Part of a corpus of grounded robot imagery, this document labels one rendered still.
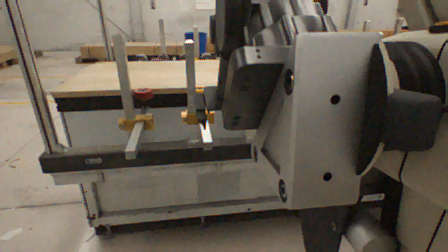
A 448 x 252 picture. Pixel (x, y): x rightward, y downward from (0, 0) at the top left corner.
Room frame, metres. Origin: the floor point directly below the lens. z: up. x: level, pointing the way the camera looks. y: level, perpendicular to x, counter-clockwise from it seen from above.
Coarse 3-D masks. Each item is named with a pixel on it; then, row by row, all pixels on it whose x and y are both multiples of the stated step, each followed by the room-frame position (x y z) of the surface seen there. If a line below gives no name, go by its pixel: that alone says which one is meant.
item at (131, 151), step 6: (144, 108) 1.13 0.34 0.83; (144, 114) 1.07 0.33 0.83; (138, 126) 0.94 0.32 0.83; (132, 132) 0.89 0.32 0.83; (138, 132) 0.89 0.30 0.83; (132, 138) 0.84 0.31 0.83; (138, 138) 0.84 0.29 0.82; (132, 144) 0.79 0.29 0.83; (138, 144) 0.82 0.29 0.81; (126, 150) 0.75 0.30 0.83; (132, 150) 0.75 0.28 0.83; (126, 156) 0.75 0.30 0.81; (132, 156) 0.75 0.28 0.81
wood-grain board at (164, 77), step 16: (96, 64) 1.77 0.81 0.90; (112, 64) 1.77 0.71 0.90; (128, 64) 1.78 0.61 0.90; (144, 64) 1.78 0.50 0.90; (160, 64) 1.78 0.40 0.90; (176, 64) 1.78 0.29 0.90; (208, 64) 1.79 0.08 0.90; (80, 80) 1.35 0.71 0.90; (96, 80) 1.35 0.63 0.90; (112, 80) 1.35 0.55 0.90; (144, 80) 1.35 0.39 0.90; (160, 80) 1.35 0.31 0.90; (176, 80) 1.36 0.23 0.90; (208, 80) 1.36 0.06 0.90; (64, 96) 1.15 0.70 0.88; (80, 96) 1.16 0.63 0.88; (96, 96) 1.17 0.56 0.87
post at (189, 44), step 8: (192, 40) 1.05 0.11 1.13; (192, 48) 1.02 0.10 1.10; (192, 56) 1.02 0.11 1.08; (192, 64) 1.02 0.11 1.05; (192, 72) 1.02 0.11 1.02; (192, 80) 1.02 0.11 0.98; (192, 88) 1.02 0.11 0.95; (192, 96) 1.02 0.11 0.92; (192, 104) 1.02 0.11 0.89; (192, 112) 1.02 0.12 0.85; (192, 128) 1.02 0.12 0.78; (192, 136) 1.02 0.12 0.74
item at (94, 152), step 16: (144, 144) 1.03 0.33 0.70; (160, 144) 1.03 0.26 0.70; (176, 144) 1.03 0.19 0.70; (192, 144) 1.02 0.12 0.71; (224, 144) 1.03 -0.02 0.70; (240, 144) 1.03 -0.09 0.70; (48, 160) 0.92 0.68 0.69; (64, 160) 0.93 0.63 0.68; (80, 160) 0.94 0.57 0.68; (112, 160) 0.95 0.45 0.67; (128, 160) 0.96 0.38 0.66; (144, 160) 0.97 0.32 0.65; (160, 160) 0.98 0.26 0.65; (176, 160) 0.99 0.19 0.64; (192, 160) 1.00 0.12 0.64; (208, 160) 1.01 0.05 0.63; (224, 160) 1.02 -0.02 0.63
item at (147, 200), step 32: (160, 96) 1.22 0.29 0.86; (64, 128) 1.16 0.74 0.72; (96, 128) 1.18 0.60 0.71; (160, 128) 1.22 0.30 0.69; (224, 128) 1.26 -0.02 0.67; (96, 192) 1.21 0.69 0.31; (128, 192) 1.22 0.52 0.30; (160, 192) 1.25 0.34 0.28; (192, 192) 1.27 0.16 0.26; (224, 192) 1.29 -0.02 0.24; (256, 192) 1.32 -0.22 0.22; (96, 224) 1.16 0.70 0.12; (128, 224) 1.21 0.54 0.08; (160, 224) 1.23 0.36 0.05; (192, 224) 1.26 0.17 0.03
